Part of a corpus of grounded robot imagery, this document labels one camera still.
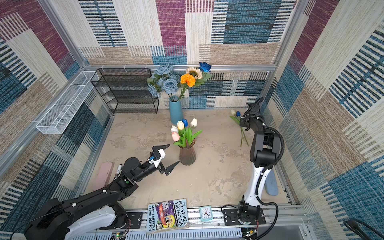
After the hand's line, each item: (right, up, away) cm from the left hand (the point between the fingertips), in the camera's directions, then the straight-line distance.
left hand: (173, 150), depth 72 cm
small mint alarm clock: (+16, -31, +2) cm, 35 cm away
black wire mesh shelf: (-39, +37, +39) cm, 67 cm away
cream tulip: (+10, +13, +8) cm, 18 cm away
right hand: (+45, +14, +31) cm, 56 cm away
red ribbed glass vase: (+6, -6, +22) cm, 23 cm away
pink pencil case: (-42, -17, +15) cm, 48 cm away
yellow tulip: (+4, +12, -1) cm, 12 cm away
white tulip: (0, +10, +1) cm, 10 cm away
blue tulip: (+6, +14, +2) cm, 15 cm away
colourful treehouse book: (-3, -31, +1) cm, 32 cm away
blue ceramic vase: (-3, +22, +29) cm, 37 cm away
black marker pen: (-34, -14, +17) cm, 41 cm away
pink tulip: (+2, +6, -2) cm, 7 cm away
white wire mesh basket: (-54, +15, -1) cm, 56 cm away
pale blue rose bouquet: (-8, +38, +17) cm, 42 cm away
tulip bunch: (+42, +19, +43) cm, 63 cm away
